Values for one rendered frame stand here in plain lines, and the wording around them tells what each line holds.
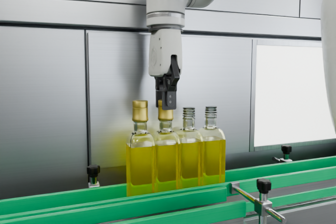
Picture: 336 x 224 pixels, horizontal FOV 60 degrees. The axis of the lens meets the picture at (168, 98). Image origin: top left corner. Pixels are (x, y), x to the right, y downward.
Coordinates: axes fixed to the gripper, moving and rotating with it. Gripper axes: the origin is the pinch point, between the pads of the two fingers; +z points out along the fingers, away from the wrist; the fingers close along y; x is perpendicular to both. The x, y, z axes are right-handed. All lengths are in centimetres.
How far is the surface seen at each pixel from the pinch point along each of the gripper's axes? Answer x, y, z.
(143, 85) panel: -1.7, -12.1, -2.7
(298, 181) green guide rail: 34.7, 4.4, 22.1
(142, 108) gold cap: -5.7, 1.4, 1.6
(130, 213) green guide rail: -9.8, 6.1, 22.0
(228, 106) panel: 23.9, -11.9, 3.8
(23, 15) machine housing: -29.3, -13.2, -19.0
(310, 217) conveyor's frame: 37.4, 6.3, 31.4
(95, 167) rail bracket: -15.2, -4.8, 15.2
